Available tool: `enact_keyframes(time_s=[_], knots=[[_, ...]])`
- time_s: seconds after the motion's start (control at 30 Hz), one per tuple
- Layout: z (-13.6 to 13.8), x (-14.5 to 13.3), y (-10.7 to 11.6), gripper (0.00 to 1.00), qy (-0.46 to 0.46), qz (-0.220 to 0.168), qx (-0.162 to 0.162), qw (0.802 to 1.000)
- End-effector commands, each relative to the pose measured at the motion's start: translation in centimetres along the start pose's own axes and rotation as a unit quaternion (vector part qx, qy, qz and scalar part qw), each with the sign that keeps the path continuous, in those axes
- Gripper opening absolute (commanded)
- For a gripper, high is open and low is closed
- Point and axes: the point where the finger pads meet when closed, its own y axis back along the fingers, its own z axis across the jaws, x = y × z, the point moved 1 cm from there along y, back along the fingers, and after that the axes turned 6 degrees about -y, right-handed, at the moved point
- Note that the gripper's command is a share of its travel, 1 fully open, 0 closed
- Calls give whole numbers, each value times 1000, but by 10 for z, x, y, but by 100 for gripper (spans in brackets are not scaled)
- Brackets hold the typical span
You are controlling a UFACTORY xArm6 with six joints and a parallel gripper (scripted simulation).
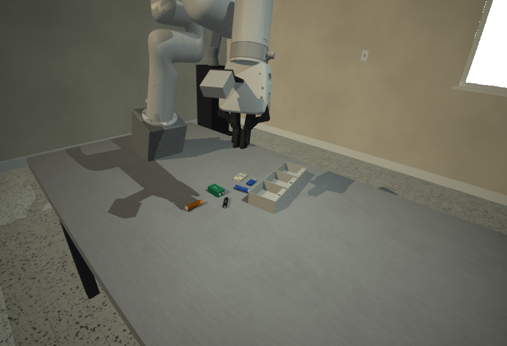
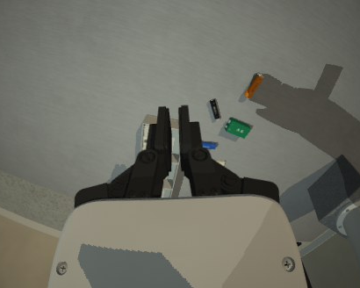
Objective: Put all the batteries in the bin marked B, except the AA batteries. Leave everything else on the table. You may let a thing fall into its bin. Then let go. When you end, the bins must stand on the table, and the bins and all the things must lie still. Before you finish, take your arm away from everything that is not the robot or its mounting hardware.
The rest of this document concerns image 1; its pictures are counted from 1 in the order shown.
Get blue battery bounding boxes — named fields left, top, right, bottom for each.
left=234, top=185, right=250, bottom=193

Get white domino tile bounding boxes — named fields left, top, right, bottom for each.
left=233, top=173, right=247, bottom=182

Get orange battery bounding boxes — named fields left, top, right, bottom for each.
left=185, top=200, right=203, bottom=211

